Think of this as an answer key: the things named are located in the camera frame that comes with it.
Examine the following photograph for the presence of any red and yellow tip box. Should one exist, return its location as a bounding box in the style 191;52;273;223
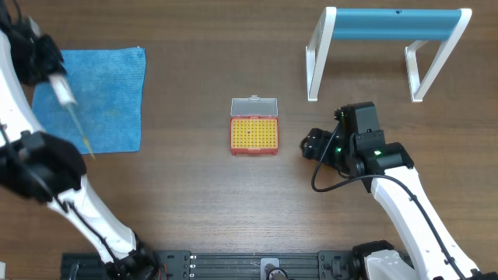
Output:
229;94;280;157

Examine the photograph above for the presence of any white pipette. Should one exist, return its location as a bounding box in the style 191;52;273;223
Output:
47;73;96;161

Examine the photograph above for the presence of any black cable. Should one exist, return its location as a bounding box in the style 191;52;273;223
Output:
310;118;395;194
0;122;120;269

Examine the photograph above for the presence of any blue cloth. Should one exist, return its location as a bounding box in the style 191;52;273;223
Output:
31;47;147;155

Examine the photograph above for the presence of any mounting rail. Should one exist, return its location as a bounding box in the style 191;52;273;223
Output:
60;250;414;280

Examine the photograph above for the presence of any white and blue stand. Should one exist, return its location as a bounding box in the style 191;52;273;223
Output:
305;6;473;103

